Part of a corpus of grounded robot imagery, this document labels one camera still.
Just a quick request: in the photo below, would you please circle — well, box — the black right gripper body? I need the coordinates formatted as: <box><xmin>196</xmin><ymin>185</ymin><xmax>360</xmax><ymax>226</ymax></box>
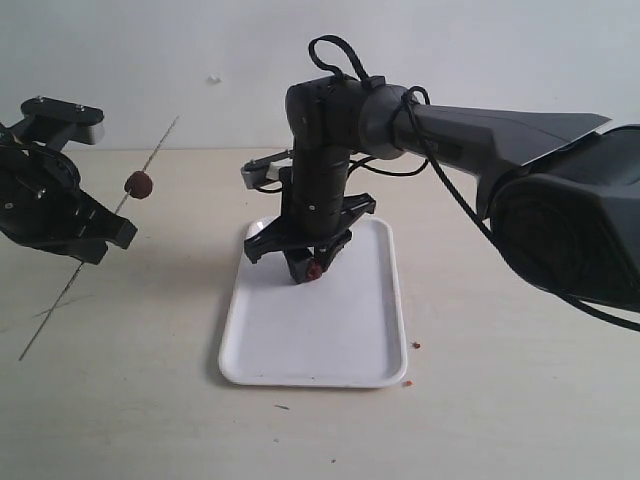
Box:
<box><xmin>244</xmin><ymin>146</ymin><xmax>376</xmax><ymax>264</ymax></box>

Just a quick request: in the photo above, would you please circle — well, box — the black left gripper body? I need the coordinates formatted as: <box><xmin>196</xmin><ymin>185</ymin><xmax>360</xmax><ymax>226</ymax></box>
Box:
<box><xmin>1</xmin><ymin>127</ymin><xmax>87</xmax><ymax>255</ymax></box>

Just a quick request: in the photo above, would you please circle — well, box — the red meat chunk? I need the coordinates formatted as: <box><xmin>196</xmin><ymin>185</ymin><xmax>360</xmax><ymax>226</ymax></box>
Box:
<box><xmin>306</xmin><ymin>260</ymin><xmax>324</xmax><ymax>281</ymax></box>
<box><xmin>124</xmin><ymin>170</ymin><xmax>154</xmax><ymax>199</ymax></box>

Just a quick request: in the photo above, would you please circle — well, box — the red meat chunk bottom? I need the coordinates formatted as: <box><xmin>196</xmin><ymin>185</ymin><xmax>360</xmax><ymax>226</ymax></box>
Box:
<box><xmin>124</xmin><ymin>170</ymin><xmax>154</xmax><ymax>199</ymax></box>

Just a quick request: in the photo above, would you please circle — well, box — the thin metal skewer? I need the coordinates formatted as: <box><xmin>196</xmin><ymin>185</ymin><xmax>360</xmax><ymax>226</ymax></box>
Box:
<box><xmin>18</xmin><ymin>116</ymin><xmax>180</xmax><ymax>361</ymax></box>

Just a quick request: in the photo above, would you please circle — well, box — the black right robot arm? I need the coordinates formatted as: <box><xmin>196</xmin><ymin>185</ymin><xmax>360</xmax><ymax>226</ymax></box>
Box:
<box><xmin>242</xmin><ymin>76</ymin><xmax>639</xmax><ymax>311</ymax></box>

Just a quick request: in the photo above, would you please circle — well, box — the white rectangular plastic tray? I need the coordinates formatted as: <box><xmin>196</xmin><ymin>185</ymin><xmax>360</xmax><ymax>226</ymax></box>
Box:
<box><xmin>218</xmin><ymin>217</ymin><xmax>408</xmax><ymax>389</ymax></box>

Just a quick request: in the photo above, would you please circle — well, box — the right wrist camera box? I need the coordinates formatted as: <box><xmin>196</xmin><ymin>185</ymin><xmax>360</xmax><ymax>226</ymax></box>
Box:
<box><xmin>241</xmin><ymin>150</ymin><xmax>293</xmax><ymax>194</ymax></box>

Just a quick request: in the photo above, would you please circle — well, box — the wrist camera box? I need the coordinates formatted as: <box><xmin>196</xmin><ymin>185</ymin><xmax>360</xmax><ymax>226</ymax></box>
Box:
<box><xmin>9</xmin><ymin>96</ymin><xmax>105</xmax><ymax>151</ymax></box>
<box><xmin>241</xmin><ymin>150</ymin><xmax>293</xmax><ymax>194</ymax></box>

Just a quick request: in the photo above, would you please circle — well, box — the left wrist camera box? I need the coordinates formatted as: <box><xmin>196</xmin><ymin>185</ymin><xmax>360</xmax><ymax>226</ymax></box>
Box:
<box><xmin>9</xmin><ymin>96</ymin><xmax>105</xmax><ymax>151</ymax></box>

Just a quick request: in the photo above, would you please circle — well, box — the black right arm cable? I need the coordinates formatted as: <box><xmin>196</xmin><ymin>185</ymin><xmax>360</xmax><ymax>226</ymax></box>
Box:
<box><xmin>307</xmin><ymin>34</ymin><xmax>640</xmax><ymax>332</ymax></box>

